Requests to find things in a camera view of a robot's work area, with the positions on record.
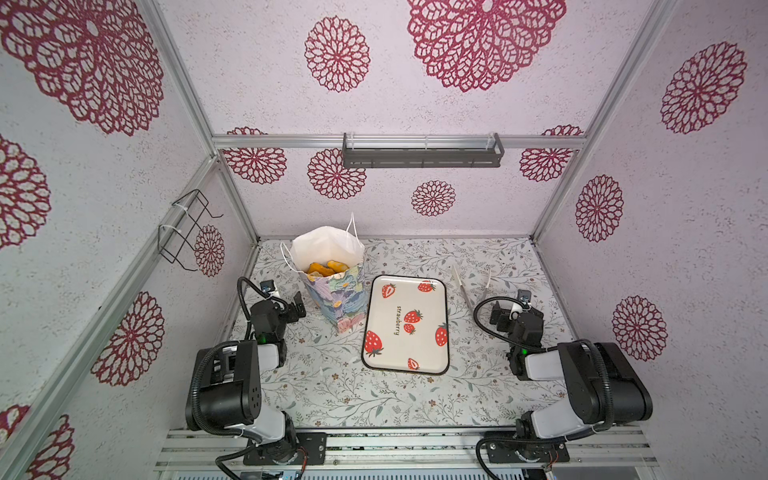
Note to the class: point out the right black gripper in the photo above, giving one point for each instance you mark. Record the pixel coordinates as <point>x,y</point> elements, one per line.
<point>504,318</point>

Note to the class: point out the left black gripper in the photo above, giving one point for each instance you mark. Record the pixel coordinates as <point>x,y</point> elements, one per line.
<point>293,314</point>

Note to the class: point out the floral paper gift bag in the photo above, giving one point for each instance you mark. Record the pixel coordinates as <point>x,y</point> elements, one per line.
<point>340,298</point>

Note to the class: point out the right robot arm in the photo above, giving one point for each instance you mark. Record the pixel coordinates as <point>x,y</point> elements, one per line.
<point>602,388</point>

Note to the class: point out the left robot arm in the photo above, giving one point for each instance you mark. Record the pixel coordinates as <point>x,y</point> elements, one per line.
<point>225,395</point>

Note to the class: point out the white strawberry tray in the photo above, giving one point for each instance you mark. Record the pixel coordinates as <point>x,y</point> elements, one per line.
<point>407,326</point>

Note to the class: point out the black wire wall rack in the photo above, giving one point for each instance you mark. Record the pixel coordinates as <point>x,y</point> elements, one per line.
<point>175,239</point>

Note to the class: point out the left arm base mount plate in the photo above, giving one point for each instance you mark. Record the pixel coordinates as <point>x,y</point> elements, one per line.
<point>300,447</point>

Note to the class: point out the black wall shelf rail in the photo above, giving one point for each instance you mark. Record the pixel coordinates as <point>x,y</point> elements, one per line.
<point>424,156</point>

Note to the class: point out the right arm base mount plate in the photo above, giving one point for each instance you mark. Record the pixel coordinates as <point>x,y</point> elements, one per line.
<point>506,447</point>

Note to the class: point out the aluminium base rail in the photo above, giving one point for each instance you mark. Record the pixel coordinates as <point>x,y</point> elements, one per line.
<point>423,452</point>

